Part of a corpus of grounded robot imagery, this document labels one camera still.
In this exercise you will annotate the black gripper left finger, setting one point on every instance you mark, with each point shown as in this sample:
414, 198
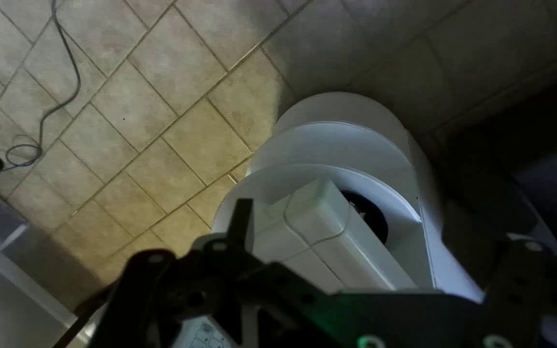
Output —
163, 296

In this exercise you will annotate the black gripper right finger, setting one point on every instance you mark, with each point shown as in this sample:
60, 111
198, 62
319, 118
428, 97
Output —
536, 291

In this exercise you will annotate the dark blue sofa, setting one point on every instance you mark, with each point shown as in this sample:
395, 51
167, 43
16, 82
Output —
536, 175

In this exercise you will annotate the clear plastic bin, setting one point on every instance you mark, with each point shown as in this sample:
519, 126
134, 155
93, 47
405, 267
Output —
8, 283

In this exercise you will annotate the white tiled counter with shelves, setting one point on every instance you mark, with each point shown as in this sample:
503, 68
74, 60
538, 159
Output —
356, 147

